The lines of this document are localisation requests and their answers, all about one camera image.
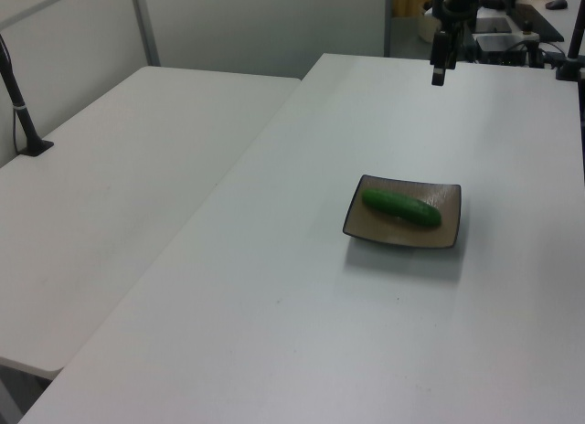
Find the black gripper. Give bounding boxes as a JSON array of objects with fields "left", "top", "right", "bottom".
[{"left": 424, "top": 0, "right": 481, "bottom": 87}]

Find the green cucumber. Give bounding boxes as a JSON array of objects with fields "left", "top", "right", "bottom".
[{"left": 361, "top": 188, "right": 443, "bottom": 228}]

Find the square brown ceramic plate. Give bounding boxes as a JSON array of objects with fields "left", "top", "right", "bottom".
[{"left": 342, "top": 174, "right": 463, "bottom": 249}]

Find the white container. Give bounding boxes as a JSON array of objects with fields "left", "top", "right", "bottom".
[{"left": 416, "top": 3, "right": 435, "bottom": 44}]

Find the grey electronics box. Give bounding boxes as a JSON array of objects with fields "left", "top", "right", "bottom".
[
  {"left": 473, "top": 33, "right": 527, "bottom": 65},
  {"left": 474, "top": 16, "right": 513, "bottom": 35}
]

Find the yellow panel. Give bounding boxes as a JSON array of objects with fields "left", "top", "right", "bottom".
[{"left": 391, "top": 0, "right": 433, "bottom": 18}]

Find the black knobbed stand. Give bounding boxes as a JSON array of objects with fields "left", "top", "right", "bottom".
[{"left": 522, "top": 19, "right": 543, "bottom": 69}]

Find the black clamped camera stand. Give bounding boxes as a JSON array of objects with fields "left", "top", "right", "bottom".
[{"left": 555, "top": 3, "right": 585, "bottom": 82}]

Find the grey partition post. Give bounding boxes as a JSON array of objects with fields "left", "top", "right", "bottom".
[{"left": 129, "top": 0, "right": 162, "bottom": 69}]

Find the black camera pole, white band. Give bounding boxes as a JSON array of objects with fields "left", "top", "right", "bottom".
[{"left": 0, "top": 33, "right": 55, "bottom": 158}]

